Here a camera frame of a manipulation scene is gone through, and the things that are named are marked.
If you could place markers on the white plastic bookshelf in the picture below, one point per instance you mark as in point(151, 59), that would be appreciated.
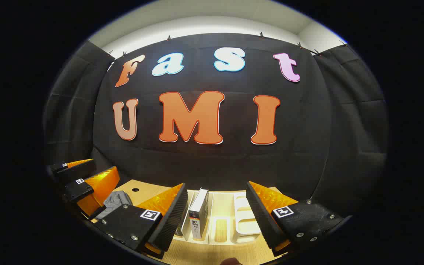
point(243, 221)

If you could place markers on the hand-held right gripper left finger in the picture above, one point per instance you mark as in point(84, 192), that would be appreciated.
point(168, 224)

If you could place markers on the white book with portrait cover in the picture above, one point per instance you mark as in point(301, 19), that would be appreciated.
point(199, 215)

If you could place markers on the grey schoolbag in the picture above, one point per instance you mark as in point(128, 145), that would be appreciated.
point(114, 201)

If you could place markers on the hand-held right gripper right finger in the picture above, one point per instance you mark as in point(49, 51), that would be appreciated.
point(263, 221)

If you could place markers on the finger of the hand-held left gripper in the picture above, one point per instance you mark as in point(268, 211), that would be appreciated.
point(81, 189)
point(76, 171)

